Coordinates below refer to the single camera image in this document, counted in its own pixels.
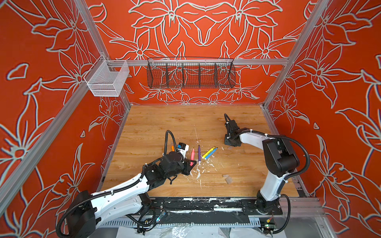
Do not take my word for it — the pink pen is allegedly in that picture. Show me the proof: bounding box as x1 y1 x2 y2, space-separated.
190 148 195 166

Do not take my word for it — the purple pen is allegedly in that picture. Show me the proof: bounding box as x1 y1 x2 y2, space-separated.
197 145 202 163

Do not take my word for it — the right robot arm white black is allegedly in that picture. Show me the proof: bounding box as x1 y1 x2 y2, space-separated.
224 114 311 215

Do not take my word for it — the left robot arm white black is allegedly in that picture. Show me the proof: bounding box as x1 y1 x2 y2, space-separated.
56 143 197 238

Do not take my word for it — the yellow pen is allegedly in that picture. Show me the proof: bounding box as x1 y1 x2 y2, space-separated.
202 147 215 159

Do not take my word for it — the blue pen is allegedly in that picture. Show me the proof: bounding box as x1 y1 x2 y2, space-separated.
205 147 218 160

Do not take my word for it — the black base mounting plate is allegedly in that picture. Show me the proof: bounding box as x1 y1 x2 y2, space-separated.
123 196 283 216

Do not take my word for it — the white cable duct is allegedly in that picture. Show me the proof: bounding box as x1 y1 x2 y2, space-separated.
100 217 261 229

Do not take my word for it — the black wire basket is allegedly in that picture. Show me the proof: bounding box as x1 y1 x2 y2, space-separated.
147 57 236 89

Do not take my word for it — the white wire basket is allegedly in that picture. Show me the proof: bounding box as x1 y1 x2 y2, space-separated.
83 55 130 97

